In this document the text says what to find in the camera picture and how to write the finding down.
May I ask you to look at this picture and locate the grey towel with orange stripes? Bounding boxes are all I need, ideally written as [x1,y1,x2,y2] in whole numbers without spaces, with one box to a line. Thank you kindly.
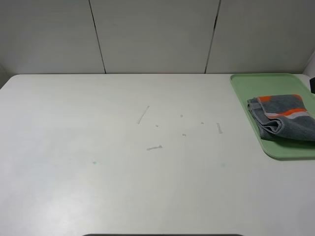
[248,94,315,142]

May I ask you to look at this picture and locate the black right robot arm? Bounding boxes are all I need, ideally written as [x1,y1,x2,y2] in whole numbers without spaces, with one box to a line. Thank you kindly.
[310,78,315,94]

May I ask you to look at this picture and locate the light green plastic tray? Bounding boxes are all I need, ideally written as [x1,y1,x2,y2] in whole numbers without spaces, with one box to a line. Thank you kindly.
[230,73,315,160]

